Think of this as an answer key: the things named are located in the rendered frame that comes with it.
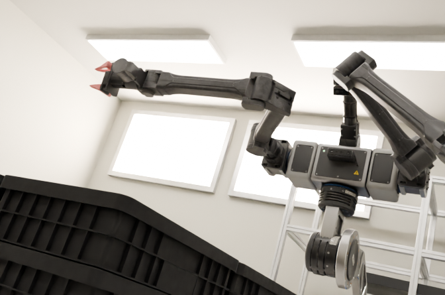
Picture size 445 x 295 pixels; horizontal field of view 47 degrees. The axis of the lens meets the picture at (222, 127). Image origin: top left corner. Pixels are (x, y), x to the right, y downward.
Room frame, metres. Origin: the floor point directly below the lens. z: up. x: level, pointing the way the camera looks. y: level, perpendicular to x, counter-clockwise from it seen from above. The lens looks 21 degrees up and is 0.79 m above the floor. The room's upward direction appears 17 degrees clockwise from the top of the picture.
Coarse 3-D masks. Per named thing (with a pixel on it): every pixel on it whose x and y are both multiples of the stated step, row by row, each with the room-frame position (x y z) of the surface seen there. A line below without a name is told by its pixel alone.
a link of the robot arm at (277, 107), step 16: (256, 80) 1.33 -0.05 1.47; (272, 80) 1.32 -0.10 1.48; (256, 96) 1.32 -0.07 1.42; (272, 96) 1.32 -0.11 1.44; (288, 96) 1.34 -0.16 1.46; (272, 112) 1.40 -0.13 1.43; (288, 112) 1.35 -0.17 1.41; (256, 128) 1.65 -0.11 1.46; (272, 128) 1.53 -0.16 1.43; (256, 144) 1.66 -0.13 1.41
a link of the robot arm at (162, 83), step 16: (160, 80) 1.48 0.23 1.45; (176, 80) 1.45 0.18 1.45; (192, 80) 1.42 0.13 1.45; (208, 80) 1.40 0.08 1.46; (224, 80) 1.37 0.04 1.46; (240, 80) 1.35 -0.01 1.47; (160, 96) 1.53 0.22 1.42; (208, 96) 1.44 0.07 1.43; (224, 96) 1.40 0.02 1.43; (240, 96) 1.36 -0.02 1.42
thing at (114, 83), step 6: (114, 72) 1.57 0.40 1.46; (108, 78) 1.57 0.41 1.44; (114, 78) 1.56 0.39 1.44; (120, 78) 1.55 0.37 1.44; (108, 84) 1.57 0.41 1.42; (114, 84) 1.58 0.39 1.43; (120, 84) 1.56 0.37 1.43; (108, 90) 1.58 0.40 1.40; (114, 90) 1.60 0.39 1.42; (114, 96) 1.62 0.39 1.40
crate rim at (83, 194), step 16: (16, 176) 0.88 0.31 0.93; (32, 192) 0.85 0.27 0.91; (48, 192) 0.83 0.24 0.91; (64, 192) 0.81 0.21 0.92; (80, 192) 0.79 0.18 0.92; (96, 192) 0.77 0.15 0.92; (112, 192) 0.76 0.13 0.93; (112, 208) 0.75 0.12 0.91; (128, 208) 0.75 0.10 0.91; (144, 208) 0.78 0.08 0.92; (160, 224) 0.82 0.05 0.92; (176, 224) 0.85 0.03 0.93; (192, 240) 0.90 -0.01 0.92; (208, 256) 0.96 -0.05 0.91; (224, 256) 1.01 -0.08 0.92
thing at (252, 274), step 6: (240, 264) 1.08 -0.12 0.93; (240, 270) 1.08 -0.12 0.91; (246, 270) 1.09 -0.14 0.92; (252, 270) 1.12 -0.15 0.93; (246, 276) 1.10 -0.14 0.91; (252, 276) 1.12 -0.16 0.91; (258, 276) 1.15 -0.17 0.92; (264, 276) 1.17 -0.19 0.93; (258, 282) 1.15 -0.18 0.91; (264, 282) 1.18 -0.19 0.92; (270, 282) 1.20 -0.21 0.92; (276, 282) 1.23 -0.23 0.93; (270, 288) 1.21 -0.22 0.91; (276, 288) 1.24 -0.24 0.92; (282, 288) 1.27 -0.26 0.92; (282, 294) 1.27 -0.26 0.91; (288, 294) 1.30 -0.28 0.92; (294, 294) 1.33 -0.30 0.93
